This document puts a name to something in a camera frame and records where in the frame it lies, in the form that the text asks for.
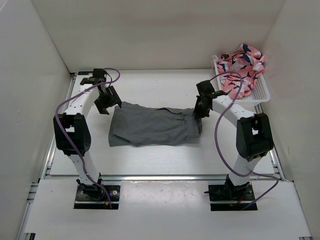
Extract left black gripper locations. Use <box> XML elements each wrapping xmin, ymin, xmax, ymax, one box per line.
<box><xmin>94</xmin><ymin>86</ymin><xmax>122</xmax><ymax>116</ymax></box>

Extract grey shorts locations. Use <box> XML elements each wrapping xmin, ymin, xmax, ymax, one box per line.
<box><xmin>108</xmin><ymin>102</ymin><xmax>201</xmax><ymax>147</ymax></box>

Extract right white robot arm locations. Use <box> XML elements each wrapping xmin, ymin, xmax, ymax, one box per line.
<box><xmin>193</xmin><ymin>91</ymin><xmax>274</xmax><ymax>200</ymax></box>

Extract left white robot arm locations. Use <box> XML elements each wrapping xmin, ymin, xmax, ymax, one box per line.
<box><xmin>53</xmin><ymin>68</ymin><xmax>122</xmax><ymax>202</ymax></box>

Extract pink patterned shorts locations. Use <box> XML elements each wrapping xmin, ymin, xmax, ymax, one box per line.
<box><xmin>213</xmin><ymin>44</ymin><xmax>265</xmax><ymax>100</ymax></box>

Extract black corner label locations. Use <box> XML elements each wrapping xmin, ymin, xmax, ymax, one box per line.
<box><xmin>77</xmin><ymin>71</ymin><xmax>93</xmax><ymax>76</ymax></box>

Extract white plastic basket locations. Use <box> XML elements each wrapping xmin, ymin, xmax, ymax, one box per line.
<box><xmin>211</xmin><ymin>55</ymin><xmax>270</xmax><ymax>107</ymax></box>

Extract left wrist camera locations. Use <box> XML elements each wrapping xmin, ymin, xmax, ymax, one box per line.
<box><xmin>92</xmin><ymin>68</ymin><xmax>107</xmax><ymax>82</ymax></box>

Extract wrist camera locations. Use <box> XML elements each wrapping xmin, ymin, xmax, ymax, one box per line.
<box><xmin>92</xmin><ymin>68</ymin><xmax>107</xmax><ymax>82</ymax></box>
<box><xmin>196</xmin><ymin>80</ymin><xmax>215</xmax><ymax>96</ymax></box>

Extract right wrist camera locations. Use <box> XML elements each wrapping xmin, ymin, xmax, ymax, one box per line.
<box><xmin>196</xmin><ymin>80</ymin><xmax>215</xmax><ymax>96</ymax></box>

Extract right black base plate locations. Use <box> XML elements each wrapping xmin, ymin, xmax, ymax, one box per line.
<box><xmin>204</xmin><ymin>184</ymin><xmax>258</xmax><ymax>212</ymax></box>

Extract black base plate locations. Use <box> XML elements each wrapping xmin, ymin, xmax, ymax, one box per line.
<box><xmin>204</xmin><ymin>184</ymin><xmax>258</xmax><ymax>212</ymax></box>
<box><xmin>73</xmin><ymin>185</ymin><xmax>121</xmax><ymax>210</ymax></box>

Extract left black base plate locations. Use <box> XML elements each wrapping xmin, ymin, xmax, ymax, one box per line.
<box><xmin>73</xmin><ymin>185</ymin><xmax>121</xmax><ymax>210</ymax></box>

